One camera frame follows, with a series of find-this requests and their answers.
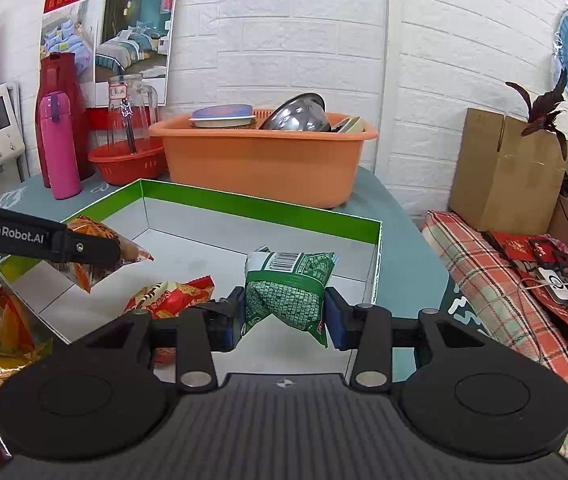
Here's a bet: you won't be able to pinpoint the glass pitcher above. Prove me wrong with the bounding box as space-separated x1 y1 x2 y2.
107 74 159 155

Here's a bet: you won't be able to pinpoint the bedding wall poster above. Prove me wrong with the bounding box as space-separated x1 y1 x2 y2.
39 0 178 109

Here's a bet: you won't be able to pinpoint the steel bowl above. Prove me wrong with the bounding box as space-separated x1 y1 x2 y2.
258 92 333 133

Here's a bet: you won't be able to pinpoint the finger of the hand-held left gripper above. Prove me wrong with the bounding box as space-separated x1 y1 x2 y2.
59 232 136 267

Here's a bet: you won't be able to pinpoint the red envelopes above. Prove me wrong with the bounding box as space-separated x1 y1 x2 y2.
487 230 568 349

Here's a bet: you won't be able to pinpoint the red orange snack packet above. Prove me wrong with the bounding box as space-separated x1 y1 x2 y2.
123 276 215 322

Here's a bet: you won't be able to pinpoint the red plastic basket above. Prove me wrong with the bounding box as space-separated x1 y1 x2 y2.
87 137 168 186

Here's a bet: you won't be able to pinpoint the pale ceramic dish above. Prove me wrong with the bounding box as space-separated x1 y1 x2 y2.
333 115 365 135

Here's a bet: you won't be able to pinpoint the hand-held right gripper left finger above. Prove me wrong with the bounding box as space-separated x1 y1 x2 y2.
71 286 246 393

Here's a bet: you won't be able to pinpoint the brown cardboard box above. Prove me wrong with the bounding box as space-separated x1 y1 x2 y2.
448 107 568 236

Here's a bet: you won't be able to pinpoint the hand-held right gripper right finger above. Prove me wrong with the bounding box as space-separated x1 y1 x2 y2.
324 287 490 392

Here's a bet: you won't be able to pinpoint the teal tablecloth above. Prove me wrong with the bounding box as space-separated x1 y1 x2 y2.
0 165 471 377

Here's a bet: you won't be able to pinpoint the orange plastic basin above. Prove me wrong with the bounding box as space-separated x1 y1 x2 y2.
148 112 380 210

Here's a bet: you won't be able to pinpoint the blue lidded food container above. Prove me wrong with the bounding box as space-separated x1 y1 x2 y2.
188 104 258 130

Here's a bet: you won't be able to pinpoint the dark red thermos jug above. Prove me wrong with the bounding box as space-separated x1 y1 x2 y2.
34 52 96 181

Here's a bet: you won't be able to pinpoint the orange clear snack packet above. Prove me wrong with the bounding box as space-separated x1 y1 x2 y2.
65 215 155 294

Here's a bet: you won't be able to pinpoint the green cardboard box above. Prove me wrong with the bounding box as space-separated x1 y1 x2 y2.
0 178 383 346

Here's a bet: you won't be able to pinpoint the white charger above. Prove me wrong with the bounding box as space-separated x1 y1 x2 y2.
536 267 568 306

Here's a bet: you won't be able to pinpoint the plaid cloth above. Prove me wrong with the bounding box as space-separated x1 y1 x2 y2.
423 210 568 462

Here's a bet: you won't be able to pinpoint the purple leafed plant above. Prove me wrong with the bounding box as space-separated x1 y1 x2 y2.
505 67 568 162

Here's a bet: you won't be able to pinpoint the pink bottle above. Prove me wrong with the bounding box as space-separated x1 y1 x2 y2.
37 91 83 200

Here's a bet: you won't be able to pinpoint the green patterned snack packet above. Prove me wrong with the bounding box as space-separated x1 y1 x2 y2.
244 246 336 347

